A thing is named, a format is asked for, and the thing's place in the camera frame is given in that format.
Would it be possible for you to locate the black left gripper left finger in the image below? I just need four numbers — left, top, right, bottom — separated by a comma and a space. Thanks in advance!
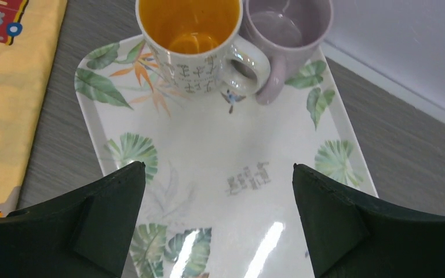
0, 161, 146, 277

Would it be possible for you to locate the lilac mug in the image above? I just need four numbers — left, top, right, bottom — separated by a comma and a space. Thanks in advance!
240, 0, 334, 105

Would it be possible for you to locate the yellow printed cloth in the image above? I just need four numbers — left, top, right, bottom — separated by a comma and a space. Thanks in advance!
0, 0, 67, 218

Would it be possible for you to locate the orange interior patterned mug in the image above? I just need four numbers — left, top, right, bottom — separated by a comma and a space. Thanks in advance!
135, 0, 271, 96

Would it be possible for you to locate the leaf pattern serving tray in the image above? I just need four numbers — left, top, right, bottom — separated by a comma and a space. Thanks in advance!
74, 35, 377, 277

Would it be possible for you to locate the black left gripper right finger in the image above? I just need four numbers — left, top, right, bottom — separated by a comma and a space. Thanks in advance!
292, 164, 445, 277

